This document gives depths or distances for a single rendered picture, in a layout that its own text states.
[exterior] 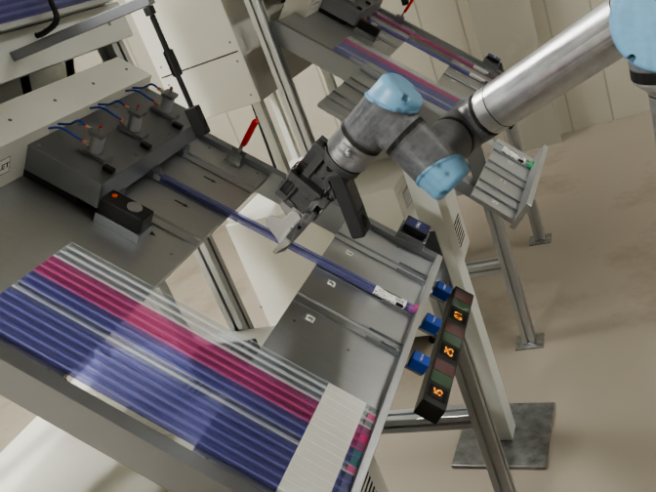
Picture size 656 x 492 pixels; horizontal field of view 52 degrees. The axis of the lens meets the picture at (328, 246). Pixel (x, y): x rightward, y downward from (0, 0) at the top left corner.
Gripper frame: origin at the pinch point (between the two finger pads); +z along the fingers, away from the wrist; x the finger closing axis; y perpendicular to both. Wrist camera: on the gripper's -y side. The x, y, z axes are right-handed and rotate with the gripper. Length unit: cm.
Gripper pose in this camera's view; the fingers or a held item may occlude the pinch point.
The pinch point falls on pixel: (287, 243)
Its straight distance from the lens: 118.8
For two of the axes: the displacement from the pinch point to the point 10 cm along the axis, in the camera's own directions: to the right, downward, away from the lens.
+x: -3.1, 4.6, -8.3
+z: -5.7, 6.1, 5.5
